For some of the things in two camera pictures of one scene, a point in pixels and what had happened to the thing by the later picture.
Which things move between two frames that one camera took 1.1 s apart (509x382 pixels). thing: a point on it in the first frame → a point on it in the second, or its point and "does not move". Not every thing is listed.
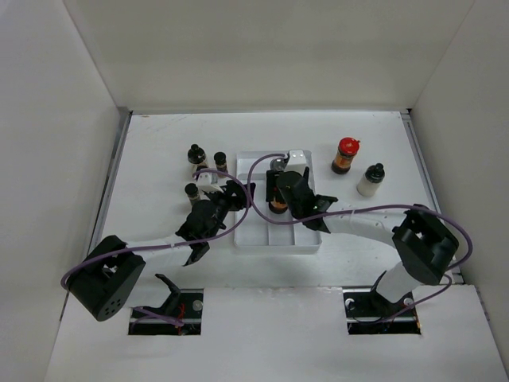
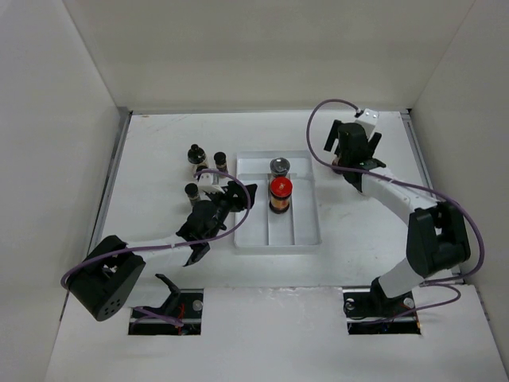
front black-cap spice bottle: (192, 190) does not move
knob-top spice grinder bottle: (196, 154) does not move
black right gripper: (271, 183) → (333, 135)
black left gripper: (237, 202) does not move
